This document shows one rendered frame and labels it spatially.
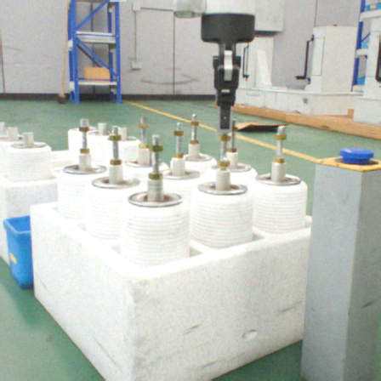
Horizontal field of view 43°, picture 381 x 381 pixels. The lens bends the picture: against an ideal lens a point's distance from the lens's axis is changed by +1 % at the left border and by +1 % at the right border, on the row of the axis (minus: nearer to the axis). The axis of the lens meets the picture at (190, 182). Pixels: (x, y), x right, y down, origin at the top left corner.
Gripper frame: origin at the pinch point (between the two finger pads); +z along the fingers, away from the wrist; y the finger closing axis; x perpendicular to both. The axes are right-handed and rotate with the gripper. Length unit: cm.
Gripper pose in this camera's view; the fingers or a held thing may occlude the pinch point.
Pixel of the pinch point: (224, 119)
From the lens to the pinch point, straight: 70.1
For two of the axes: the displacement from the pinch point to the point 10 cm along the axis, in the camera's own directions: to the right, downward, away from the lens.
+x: -10.0, -0.2, 0.2
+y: 0.3, -2.2, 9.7
